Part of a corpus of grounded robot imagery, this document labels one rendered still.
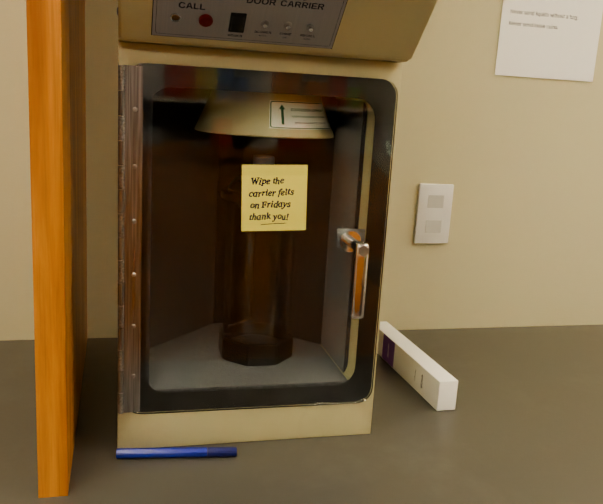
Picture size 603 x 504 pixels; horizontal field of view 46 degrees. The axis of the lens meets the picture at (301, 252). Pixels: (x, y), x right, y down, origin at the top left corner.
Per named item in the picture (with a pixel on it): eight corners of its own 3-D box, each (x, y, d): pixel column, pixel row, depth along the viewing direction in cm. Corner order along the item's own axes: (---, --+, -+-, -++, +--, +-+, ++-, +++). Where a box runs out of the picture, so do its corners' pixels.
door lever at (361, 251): (355, 306, 86) (334, 307, 86) (361, 230, 84) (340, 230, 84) (369, 320, 81) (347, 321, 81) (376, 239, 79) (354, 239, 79)
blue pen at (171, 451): (115, 451, 82) (237, 449, 84) (116, 446, 83) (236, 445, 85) (115, 460, 82) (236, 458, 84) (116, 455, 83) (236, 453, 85)
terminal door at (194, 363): (124, 412, 83) (125, 61, 75) (369, 400, 91) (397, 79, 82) (124, 415, 82) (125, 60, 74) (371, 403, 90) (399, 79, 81)
